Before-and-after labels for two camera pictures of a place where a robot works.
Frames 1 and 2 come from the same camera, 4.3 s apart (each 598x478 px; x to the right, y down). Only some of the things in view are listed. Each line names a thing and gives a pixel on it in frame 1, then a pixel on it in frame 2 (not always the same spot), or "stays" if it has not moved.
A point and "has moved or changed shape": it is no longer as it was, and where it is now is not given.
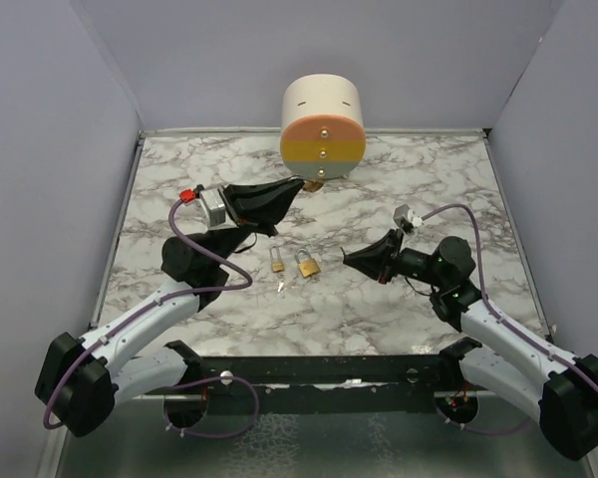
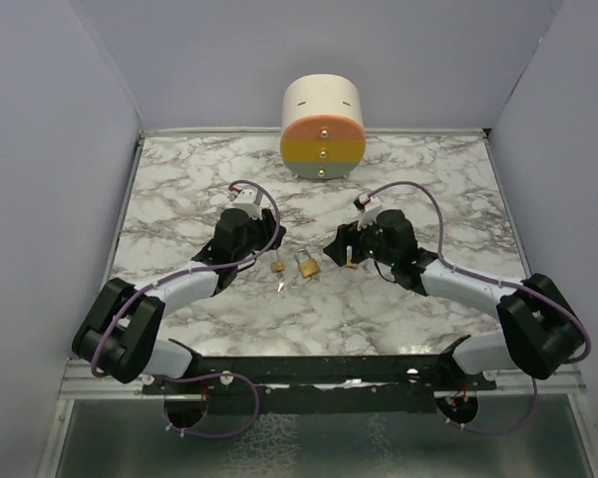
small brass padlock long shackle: x=277 y=266 stays
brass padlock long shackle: x=312 y=186 has moved or changed shape
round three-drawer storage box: x=322 y=133 stays
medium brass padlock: x=309 y=267 stays
